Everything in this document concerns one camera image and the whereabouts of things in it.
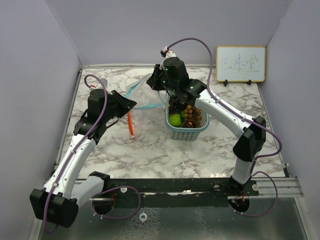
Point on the light blue plastic basket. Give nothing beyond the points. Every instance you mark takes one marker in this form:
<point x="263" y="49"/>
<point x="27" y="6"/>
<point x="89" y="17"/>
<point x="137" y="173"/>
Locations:
<point x="185" y="134"/>

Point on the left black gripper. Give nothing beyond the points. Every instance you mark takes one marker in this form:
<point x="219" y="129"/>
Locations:
<point x="125" y="104"/>

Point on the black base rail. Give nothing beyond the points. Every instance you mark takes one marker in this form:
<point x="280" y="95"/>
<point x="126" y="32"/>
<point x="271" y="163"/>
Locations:
<point x="172" y="192"/>

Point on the white board wooden frame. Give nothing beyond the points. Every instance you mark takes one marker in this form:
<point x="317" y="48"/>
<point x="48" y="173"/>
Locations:
<point x="241" y="64"/>

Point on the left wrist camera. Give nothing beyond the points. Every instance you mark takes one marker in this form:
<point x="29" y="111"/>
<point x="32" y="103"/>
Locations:
<point x="105" y="82"/>

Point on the green round fruit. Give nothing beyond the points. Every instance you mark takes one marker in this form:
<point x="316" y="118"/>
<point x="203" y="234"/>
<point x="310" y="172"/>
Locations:
<point x="175" y="120"/>

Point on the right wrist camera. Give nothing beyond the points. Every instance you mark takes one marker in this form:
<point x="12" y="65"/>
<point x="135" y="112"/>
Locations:
<point x="166" y="53"/>

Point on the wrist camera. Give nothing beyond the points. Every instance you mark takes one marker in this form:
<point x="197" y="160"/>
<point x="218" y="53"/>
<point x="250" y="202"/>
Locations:
<point x="105" y="82"/>
<point x="166" y="53"/>

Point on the reddish brown fruit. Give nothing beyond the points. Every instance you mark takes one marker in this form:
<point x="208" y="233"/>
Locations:
<point x="189" y="124"/>

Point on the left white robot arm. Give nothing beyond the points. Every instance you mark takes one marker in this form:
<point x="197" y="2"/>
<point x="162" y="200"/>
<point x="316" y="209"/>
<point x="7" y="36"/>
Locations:
<point x="59" y="200"/>

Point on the clear blue-zipper bag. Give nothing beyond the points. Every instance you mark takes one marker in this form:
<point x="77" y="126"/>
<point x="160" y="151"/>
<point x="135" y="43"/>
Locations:
<point x="146" y="98"/>

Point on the clear orange-zipper bag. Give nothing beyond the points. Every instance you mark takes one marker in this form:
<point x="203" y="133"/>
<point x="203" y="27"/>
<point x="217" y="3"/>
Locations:
<point x="137" y="122"/>

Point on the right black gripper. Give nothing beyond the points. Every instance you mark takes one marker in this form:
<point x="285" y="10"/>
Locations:
<point x="152" y="81"/>

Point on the brown longan bunch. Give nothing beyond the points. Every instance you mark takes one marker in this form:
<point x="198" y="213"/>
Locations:
<point x="192" y="114"/>

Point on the aluminium frame rail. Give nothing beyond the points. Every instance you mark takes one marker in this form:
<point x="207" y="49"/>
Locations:
<point x="280" y="187"/>

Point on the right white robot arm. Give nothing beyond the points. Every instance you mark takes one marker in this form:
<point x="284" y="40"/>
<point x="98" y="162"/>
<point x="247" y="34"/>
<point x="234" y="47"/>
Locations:
<point x="250" y="132"/>

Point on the dark purple grape bunch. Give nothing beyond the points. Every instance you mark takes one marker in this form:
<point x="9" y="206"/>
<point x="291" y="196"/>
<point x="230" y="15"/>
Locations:
<point x="174" y="105"/>

